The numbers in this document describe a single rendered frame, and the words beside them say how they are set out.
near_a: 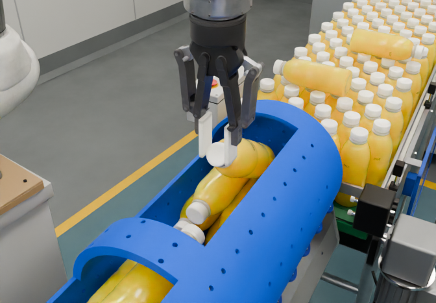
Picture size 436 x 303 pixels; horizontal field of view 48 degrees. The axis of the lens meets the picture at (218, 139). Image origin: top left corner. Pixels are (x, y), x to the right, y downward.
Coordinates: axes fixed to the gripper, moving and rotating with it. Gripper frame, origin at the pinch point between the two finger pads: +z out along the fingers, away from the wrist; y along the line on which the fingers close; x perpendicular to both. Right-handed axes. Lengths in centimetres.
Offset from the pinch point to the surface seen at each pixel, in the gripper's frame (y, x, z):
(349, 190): 14, 39, 33
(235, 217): 7.0, -7.4, 7.1
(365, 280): 20, 67, 91
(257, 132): -4.3, 24.5, 13.9
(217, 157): 0.1, -0.6, 3.0
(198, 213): -4.2, 0.2, 17.5
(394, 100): 17, 62, 19
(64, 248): -112, 51, 129
